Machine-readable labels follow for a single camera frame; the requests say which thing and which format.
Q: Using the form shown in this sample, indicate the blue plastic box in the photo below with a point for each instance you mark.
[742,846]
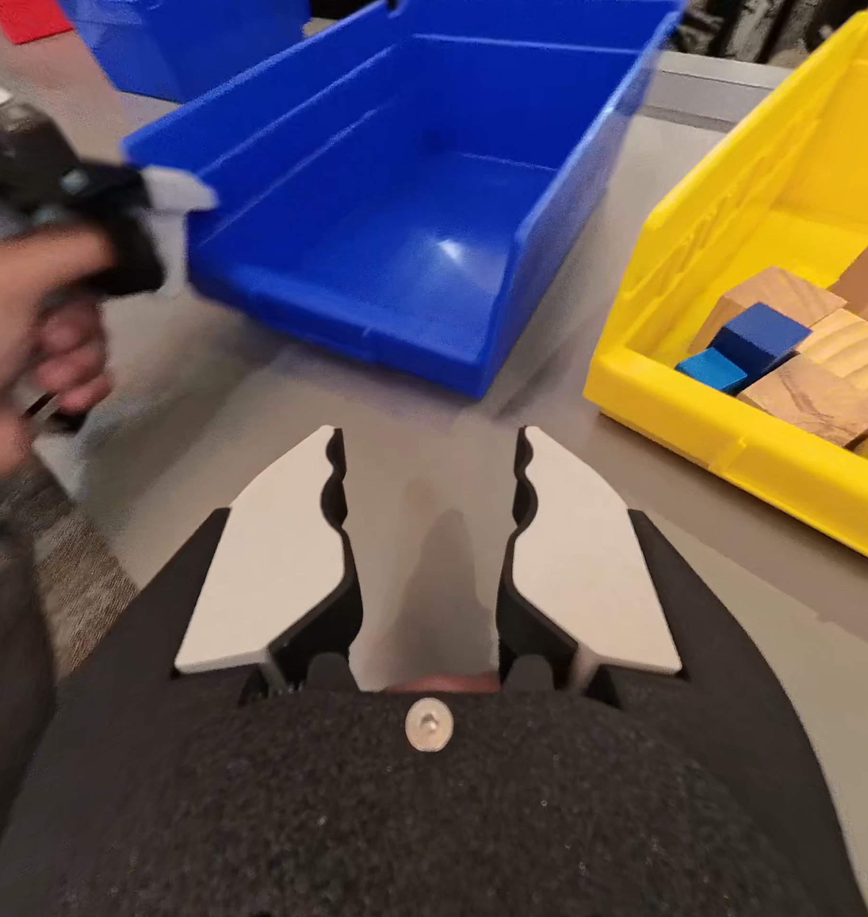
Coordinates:
[190,43]

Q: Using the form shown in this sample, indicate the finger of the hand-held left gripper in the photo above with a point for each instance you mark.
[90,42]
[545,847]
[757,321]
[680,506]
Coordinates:
[179,192]

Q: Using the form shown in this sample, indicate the person's left hand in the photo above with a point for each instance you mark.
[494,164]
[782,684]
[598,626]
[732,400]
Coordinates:
[18,344]

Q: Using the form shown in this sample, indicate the blue plastic bin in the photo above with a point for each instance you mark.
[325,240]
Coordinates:
[405,215]

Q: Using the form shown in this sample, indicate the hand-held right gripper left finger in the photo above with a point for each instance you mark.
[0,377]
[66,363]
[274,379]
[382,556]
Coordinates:
[269,573]

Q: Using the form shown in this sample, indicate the red plastic bin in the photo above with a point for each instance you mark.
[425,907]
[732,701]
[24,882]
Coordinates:
[25,14]

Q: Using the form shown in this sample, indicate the yellow plastic bin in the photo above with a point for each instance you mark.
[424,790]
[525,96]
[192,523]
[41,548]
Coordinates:
[727,215]

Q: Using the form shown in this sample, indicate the pile of wooden coloured cubes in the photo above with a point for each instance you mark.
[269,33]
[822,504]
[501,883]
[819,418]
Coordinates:
[813,401]

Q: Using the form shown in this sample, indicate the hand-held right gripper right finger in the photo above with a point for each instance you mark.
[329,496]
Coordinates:
[591,573]

